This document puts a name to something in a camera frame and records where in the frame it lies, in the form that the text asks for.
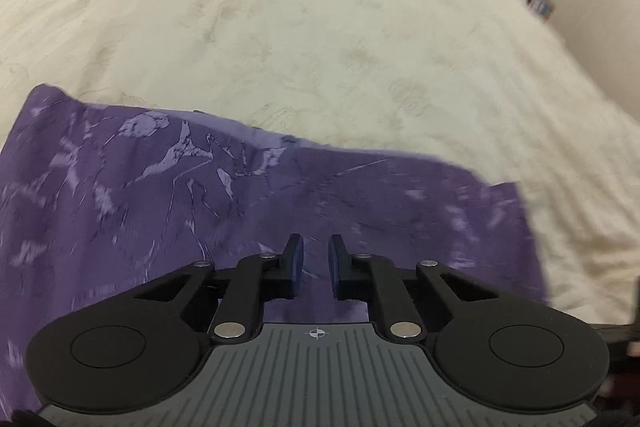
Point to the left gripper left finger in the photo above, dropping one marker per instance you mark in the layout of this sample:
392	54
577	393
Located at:
243	291

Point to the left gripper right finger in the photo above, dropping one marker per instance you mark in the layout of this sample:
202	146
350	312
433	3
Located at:
384	288

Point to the purple patterned hooded jacket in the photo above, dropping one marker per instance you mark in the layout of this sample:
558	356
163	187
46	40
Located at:
98	199

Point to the cream bedspread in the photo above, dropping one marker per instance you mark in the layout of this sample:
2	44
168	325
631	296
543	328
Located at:
480	83

